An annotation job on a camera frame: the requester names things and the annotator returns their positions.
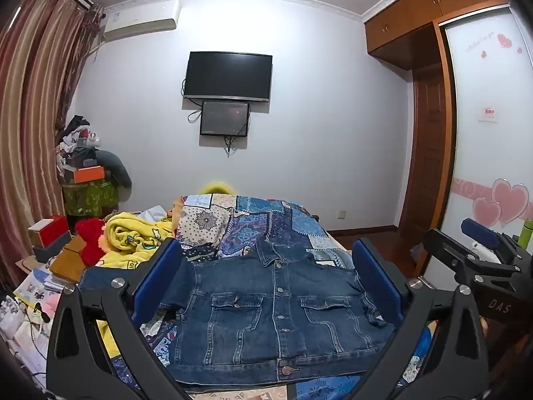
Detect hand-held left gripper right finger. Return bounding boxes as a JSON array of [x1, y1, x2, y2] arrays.
[[352, 237, 490, 400]]

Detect yellow pillow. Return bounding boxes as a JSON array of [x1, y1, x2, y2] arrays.
[[199, 181, 236, 197]]

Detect striped brown curtain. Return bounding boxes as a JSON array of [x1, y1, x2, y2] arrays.
[[0, 0, 105, 288]]

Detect red plush toy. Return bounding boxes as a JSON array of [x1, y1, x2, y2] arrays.
[[75, 218, 107, 267]]

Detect black wall television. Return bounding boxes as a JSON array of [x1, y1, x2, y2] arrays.
[[184, 51, 274, 104]]

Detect orange box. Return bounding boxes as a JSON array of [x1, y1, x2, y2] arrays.
[[72, 165, 105, 184]]

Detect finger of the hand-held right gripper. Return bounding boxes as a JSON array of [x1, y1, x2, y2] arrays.
[[424, 228, 518, 289], [460, 217, 533, 266]]

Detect wooden door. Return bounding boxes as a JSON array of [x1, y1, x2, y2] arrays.
[[397, 62, 454, 234]]

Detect white air conditioner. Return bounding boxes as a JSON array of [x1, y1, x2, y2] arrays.
[[102, 0, 182, 43]]

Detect pile of papers and cards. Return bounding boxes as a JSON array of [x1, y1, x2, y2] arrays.
[[0, 267, 84, 386]]

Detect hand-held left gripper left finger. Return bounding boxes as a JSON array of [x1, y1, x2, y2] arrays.
[[46, 238, 196, 400]]

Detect blue denim jacket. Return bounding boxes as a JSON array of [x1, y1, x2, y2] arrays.
[[79, 242, 396, 388]]

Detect yellow printed blanket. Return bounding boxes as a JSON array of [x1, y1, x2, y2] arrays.
[[94, 212, 178, 359]]

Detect red box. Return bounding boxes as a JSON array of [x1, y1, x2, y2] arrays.
[[28, 215, 70, 248]]

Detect blue patchwork blanket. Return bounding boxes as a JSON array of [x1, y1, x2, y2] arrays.
[[112, 194, 438, 400]]

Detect green patterned cloth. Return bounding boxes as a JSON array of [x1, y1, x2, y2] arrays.
[[62, 179, 120, 218]]

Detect grey box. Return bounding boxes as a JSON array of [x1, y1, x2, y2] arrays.
[[32, 231, 73, 263]]

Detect pile of clothes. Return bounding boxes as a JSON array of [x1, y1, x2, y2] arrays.
[[56, 114, 103, 184]]

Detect wooden wardrobe cabinets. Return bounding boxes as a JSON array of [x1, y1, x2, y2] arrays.
[[362, 0, 519, 72]]

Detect small black monitor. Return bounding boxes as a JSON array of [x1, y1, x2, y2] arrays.
[[199, 100, 251, 138]]

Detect brown wooden box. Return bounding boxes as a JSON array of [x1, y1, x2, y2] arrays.
[[50, 235, 91, 282]]

